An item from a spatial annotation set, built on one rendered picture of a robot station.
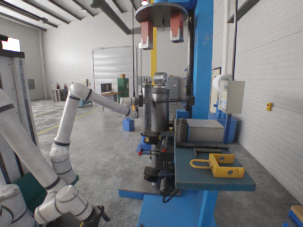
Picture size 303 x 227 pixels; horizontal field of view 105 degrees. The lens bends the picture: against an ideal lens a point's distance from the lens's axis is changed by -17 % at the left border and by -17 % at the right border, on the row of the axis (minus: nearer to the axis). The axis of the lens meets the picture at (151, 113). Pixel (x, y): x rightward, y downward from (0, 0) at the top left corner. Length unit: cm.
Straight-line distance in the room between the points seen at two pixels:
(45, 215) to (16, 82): 86
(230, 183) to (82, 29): 1540
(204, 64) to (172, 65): 1077
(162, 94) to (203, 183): 104
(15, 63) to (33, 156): 67
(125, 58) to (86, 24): 497
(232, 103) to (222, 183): 123
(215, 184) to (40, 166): 86
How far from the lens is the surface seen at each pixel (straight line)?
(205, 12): 172
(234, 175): 87
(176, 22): 162
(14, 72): 126
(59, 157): 130
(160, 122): 161
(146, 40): 175
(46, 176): 86
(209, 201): 92
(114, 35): 1383
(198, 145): 110
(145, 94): 291
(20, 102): 125
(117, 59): 1323
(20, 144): 82
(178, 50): 1251
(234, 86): 187
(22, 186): 130
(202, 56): 159
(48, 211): 80
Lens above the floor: 155
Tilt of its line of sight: 13 degrees down
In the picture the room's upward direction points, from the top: straight up
